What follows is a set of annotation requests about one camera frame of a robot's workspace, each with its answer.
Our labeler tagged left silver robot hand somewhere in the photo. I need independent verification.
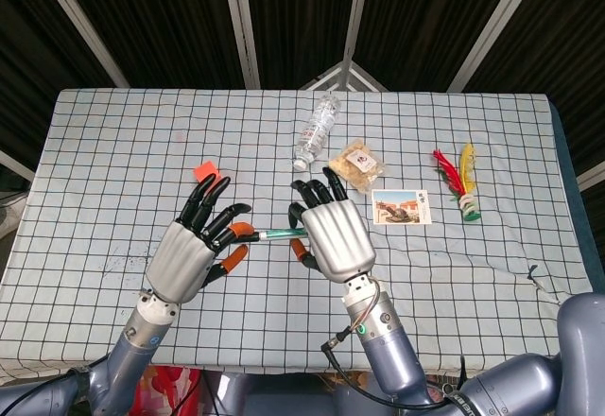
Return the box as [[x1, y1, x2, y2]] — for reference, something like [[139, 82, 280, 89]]
[[145, 175, 259, 304]]

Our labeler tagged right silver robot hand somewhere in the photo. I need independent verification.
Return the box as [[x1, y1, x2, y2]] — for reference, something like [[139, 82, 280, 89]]
[[287, 166, 377, 285]]

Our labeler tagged white green marker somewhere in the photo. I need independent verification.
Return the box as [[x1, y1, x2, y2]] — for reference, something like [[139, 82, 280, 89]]
[[257, 227, 309, 243]]

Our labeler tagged photo postcard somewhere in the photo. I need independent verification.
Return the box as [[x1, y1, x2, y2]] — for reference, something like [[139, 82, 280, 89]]
[[371, 188, 434, 226]]

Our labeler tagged clear snack bag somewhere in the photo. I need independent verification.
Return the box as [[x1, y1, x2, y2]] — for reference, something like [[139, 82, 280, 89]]
[[327, 138, 387, 195]]

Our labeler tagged orange cube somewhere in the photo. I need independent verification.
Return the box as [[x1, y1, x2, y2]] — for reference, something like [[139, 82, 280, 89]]
[[193, 162, 224, 185]]

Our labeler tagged clear plastic water bottle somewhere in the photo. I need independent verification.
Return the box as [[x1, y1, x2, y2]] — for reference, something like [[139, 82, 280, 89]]
[[292, 94, 342, 172]]

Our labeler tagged red patterned bag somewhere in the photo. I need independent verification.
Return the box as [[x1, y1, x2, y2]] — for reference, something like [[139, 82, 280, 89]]
[[134, 364, 202, 416]]

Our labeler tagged colourful feather shuttlecock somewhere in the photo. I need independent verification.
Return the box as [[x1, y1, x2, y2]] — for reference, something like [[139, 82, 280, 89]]
[[431, 143, 483, 223]]

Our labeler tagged white checkered tablecloth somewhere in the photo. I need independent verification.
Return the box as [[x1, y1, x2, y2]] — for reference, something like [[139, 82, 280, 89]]
[[0, 87, 605, 387]]

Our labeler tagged blue-grey robot torso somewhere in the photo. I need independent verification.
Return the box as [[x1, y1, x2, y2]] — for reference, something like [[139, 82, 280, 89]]
[[202, 371, 379, 416]]

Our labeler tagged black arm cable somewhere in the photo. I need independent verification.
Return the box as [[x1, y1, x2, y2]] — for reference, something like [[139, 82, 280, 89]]
[[320, 324, 456, 410]]

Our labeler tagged white triangular frame brace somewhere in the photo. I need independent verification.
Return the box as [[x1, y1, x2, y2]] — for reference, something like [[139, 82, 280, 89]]
[[299, 61, 389, 93]]

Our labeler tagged white frame bar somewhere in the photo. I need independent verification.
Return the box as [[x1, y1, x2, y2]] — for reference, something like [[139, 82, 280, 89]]
[[0, 149, 36, 183], [576, 160, 605, 193]]

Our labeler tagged white frame post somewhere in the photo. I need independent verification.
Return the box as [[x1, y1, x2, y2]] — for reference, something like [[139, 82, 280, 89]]
[[219, 0, 262, 90], [446, 0, 553, 93], [339, 0, 374, 89], [30, 0, 130, 89]]

